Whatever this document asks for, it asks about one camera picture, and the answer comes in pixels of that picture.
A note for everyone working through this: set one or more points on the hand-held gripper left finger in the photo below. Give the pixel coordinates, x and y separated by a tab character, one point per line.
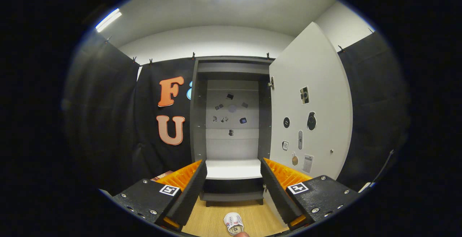
187	197

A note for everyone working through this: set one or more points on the beige shoe cabinet door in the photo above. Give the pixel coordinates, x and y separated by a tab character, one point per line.
317	85

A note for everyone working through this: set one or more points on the narrow ceiling light strip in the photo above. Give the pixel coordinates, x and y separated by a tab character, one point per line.
108	19

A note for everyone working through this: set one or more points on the grey shoe cabinet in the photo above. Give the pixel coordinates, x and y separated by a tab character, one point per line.
197	121

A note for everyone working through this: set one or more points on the thin dark rod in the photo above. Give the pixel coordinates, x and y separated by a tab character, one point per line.
384	164

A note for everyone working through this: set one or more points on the black backdrop cloth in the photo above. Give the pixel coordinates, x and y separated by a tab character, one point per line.
104	121

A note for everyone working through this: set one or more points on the white shoe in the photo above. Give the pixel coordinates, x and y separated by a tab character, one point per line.
234	222

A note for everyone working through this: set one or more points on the white cabinet shelf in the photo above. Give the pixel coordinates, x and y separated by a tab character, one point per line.
232	170

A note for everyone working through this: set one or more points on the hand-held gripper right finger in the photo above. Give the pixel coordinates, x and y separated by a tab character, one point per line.
279	193

